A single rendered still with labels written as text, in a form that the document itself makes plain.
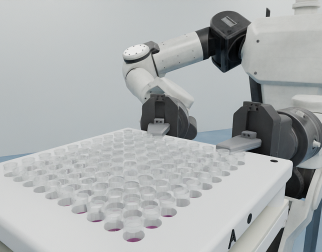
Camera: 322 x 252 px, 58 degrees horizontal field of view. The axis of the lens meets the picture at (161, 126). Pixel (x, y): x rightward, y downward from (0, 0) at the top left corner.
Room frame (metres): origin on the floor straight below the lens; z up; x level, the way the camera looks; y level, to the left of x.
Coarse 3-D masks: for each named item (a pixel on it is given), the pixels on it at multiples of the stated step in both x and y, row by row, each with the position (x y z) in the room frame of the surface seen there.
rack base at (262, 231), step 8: (288, 200) 0.29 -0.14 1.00; (264, 208) 0.27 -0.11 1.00; (272, 208) 0.27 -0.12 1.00; (280, 208) 0.27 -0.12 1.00; (264, 216) 0.26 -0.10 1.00; (272, 216) 0.26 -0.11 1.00; (280, 216) 0.27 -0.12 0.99; (256, 224) 0.24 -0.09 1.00; (264, 224) 0.24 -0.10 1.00; (272, 224) 0.25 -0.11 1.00; (280, 224) 0.27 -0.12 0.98; (248, 232) 0.23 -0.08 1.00; (256, 232) 0.23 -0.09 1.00; (264, 232) 0.23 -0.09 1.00; (272, 232) 0.25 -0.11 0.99; (240, 240) 0.22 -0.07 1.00; (248, 240) 0.22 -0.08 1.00; (256, 240) 0.22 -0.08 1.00; (264, 240) 0.23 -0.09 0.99; (272, 240) 0.25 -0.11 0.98; (0, 248) 0.21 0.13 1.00; (8, 248) 0.21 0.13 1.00; (232, 248) 0.21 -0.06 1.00; (240, 248) 0.21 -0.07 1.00; (248, 248) 0.21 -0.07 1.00; (256, 248) 0.22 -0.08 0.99; (264, 248) 0.23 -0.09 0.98
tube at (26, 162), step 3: (21, 159) 0.27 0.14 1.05; (24, 159) 0.27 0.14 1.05; (27, 159) 0.27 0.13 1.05; (30, 159) 0.28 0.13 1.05; (33, 159) 0.27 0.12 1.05; (21, 162) 0.27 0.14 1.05; (24, 162) 0.26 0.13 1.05; (27, 162) 0.26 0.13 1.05; (30, 162) 0.27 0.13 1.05; (24, 165) 0.26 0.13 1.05; (27, 165) 0.26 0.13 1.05; (30, 165) 0.27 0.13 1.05; (27, 168) 0.26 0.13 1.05; (30, 168) 0.26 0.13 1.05
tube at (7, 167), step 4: (4, 164) 0.26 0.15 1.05; (8, 164) 0.26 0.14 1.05; (12, 164) 0.26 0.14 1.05; (16, 164) 0.26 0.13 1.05; (4, 168) 0.25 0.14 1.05; (8, 168) 0.25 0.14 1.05; (12, 168) 0.25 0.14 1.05; (4, 172) 0.25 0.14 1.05; (8, 172) 0.25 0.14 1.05; (8, 176) 0.25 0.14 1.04
